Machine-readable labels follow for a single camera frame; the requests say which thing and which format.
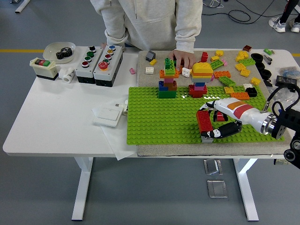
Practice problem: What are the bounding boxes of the person's left hand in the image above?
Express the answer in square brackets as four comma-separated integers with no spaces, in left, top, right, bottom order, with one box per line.
[168,48,197,71]

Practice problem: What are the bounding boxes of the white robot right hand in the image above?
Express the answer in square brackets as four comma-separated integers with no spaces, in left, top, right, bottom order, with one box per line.
[198,97,270,140]

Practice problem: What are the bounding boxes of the long red brick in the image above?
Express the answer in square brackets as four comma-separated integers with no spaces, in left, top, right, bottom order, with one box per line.
[195,110,214,133]

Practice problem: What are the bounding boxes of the green studded baseplate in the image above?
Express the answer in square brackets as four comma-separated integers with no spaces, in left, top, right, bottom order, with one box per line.
[126,86,285,145]

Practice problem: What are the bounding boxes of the long orange brick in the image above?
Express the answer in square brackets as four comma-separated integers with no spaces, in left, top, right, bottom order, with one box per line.
[231,92,250,101]
[213,71,232,79]

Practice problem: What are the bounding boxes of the black brick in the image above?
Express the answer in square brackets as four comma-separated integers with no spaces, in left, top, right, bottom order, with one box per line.
[245,87,258,98]

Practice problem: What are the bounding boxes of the brick tower with yellow roof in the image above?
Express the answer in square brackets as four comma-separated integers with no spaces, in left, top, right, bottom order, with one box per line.
[188,62,214,98]

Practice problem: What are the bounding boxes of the long lime green brick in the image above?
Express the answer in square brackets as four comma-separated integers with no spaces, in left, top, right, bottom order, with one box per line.
[218,76,237,87]
[209,59,225,70]

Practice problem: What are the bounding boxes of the brick tower with green base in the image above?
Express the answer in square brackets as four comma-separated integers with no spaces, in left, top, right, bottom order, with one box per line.
[158,57,180,99]

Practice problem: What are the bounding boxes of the control box with emergency stop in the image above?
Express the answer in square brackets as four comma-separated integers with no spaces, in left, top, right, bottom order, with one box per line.
[93,44,124,88]

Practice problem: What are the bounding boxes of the three-button control box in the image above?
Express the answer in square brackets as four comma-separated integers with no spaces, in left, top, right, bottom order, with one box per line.
[75,45,104,84]

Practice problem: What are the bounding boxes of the black gears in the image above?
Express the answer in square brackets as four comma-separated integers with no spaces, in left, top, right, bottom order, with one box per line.
[55,46,74,60]

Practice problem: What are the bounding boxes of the clear plastic bag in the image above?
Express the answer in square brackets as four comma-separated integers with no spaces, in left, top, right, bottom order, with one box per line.
[269,88,300,110]

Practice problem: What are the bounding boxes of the white pipe fitting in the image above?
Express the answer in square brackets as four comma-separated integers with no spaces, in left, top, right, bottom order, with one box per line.
[58,67,76,83]

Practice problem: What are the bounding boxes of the person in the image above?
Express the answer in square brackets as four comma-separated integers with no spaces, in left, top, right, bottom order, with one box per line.
[90,0,204,53]
[268,0,300,33]

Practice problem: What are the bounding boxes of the black display device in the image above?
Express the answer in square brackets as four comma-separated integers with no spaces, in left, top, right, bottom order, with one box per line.
[275,75,299,91]

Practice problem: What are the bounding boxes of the white bowl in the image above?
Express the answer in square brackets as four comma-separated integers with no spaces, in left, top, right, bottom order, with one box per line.
[43,41,77,64]

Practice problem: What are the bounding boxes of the metal tool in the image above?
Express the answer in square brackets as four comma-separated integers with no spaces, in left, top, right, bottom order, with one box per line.
[262,53,273,66]

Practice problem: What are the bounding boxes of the bag with blue parts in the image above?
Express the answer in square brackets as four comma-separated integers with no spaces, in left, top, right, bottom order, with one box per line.
[277,67,300,78]

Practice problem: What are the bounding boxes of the metal floor plate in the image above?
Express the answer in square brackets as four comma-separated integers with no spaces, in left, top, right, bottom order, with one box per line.
[203,158,224,176]
[206,179,228,199]

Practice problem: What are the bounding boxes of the white printed tube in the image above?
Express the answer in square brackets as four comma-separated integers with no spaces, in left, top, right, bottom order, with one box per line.
[121,99,129,116]

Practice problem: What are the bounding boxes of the white table leg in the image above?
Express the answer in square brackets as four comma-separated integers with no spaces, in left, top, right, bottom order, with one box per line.
[71,157,94,221]
[233,158,260,222]

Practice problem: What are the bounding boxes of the white desk foot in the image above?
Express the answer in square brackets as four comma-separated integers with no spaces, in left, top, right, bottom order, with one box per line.
[15,0,31,14]

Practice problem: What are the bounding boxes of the white paper sheet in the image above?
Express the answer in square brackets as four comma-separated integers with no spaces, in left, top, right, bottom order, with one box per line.
[91,100,138,161]

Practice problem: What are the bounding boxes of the red green switch box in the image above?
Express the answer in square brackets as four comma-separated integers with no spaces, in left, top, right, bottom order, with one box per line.
[30,57,59,81]

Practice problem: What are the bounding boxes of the white wall switch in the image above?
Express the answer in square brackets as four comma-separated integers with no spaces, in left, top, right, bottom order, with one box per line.
[93,106,124,128]

